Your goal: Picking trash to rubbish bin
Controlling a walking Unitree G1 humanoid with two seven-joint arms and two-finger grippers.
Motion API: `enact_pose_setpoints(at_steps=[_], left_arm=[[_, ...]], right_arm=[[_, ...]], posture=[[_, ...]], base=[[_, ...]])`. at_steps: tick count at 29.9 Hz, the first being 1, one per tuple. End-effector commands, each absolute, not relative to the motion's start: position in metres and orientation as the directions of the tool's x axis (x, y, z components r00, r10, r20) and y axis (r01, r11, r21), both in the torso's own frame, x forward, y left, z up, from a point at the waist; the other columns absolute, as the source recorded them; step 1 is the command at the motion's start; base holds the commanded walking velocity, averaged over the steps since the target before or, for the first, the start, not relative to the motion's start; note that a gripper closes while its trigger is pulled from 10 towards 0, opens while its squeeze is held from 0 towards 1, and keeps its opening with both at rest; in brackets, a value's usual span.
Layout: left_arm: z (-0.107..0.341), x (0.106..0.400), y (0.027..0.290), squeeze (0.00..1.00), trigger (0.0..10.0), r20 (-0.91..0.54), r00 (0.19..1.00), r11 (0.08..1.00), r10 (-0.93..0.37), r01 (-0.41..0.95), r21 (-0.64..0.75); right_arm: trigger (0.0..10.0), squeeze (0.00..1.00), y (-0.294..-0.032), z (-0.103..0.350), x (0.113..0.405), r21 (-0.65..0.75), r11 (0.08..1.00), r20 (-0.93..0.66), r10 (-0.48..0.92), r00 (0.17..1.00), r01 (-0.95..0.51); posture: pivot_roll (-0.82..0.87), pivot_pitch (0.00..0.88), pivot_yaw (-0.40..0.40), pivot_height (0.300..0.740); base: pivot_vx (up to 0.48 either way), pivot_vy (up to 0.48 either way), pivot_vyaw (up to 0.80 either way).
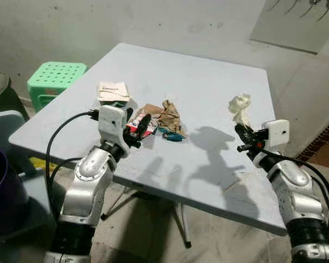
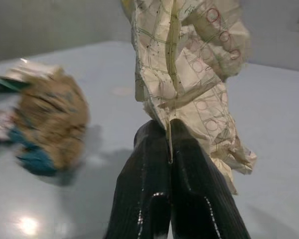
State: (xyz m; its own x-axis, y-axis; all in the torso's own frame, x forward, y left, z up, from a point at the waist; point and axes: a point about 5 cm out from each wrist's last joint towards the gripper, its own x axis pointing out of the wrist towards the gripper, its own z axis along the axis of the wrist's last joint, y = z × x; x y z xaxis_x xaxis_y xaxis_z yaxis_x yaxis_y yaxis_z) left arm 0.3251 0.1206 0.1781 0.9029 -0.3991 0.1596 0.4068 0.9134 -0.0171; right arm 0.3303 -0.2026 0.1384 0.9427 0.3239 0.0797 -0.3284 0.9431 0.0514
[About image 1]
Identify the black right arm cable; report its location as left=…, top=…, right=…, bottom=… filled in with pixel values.
left=262, top=153, right=329, bottom=233

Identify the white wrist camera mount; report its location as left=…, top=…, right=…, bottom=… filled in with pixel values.
left=261, top=119, right=291, bottom=149
left=98, top=105, right=128, bottom=145

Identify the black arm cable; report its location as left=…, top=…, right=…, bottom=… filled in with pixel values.
left=262, top=153, right=329, bottom=233
left=45, top=109, right=100, bottom=220

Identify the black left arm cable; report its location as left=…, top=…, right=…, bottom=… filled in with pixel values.
left=45, top=109, right=100, bottom=220

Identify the red snack wrapper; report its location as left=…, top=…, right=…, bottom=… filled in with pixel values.
left=126, top=121, right=155, bottom=138

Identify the dark purple rubbish bin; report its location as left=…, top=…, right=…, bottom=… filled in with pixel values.
left=0, top=146, right=31, bottom=237

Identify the white paper carton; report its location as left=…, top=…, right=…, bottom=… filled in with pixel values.
left=97, top=81, right=132, bottom=105

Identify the crumpled brown paper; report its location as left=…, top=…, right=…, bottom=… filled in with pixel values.
left=158, top=99, right=183, bottom=135

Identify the light blue folding table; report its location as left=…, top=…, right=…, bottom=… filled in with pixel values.
left=9, top=42, right=290, bottom=249

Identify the white tissue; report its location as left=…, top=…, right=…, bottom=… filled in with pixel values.
left=228, top=93, right=253, bottom=128

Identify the flat brown paper scrap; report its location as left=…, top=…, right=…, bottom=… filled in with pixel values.
left=138, top=103, right=165, bottom=120

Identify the grey blue plastic chair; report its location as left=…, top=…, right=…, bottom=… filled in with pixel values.
left=0, top=110, right=58, bottom=244

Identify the dark padded seat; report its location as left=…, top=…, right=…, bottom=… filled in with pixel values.
left=0, top=71, right=29, bottom=119

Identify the green plastic stool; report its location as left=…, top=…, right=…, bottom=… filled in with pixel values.
left=27, top=61, right=89, bottom=113

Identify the yellow strip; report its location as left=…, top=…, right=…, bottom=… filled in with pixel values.
left=29, top=158, right=51, bottom=169

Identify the teal plastic wrapper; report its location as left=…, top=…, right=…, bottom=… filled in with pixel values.
left=157, top=127, right=185, bottom=143

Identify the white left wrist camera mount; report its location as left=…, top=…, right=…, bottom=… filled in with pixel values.
left=98, top=105, right=128, bottom=145

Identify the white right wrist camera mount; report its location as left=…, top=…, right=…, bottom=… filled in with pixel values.
left=261, top=119, right=291, bottom=149

